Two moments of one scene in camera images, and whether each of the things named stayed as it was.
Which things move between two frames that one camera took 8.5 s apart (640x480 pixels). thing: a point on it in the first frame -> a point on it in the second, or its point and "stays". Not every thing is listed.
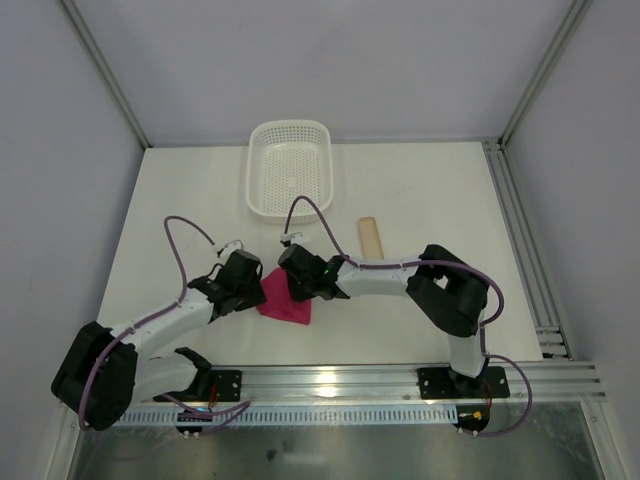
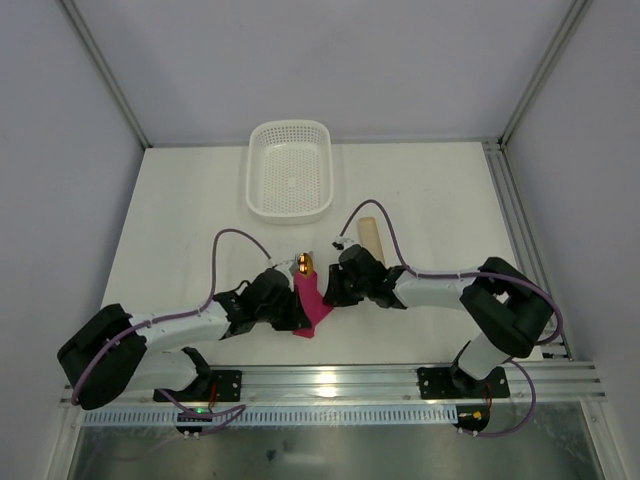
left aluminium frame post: [107, 74] stays
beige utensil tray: [371, 242] stays
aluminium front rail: [368, 387] stays
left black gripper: [248, 298] -> [298, 310]
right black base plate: [442, 383] stays
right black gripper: [296, 279] -> [338, 286]
